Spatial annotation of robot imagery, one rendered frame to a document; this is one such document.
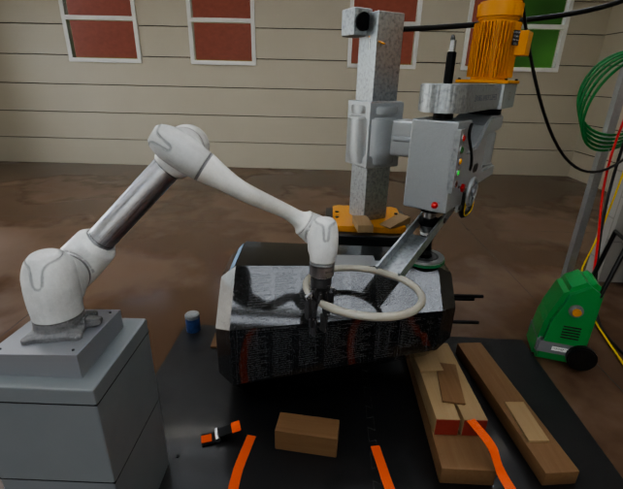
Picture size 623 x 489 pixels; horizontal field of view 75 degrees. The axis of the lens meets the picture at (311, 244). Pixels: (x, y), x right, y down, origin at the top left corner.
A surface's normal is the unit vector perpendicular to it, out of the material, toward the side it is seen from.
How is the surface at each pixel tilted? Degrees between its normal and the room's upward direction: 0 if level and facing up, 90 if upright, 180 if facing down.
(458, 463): 0
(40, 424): 90
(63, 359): 90
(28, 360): 90
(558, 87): 90
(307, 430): 0
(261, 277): 45
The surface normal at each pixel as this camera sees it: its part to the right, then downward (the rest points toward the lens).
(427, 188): -0.60, 0.29
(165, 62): -0.03, 0.38
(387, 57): 0.46, 0.35
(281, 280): 0.04, -0.39
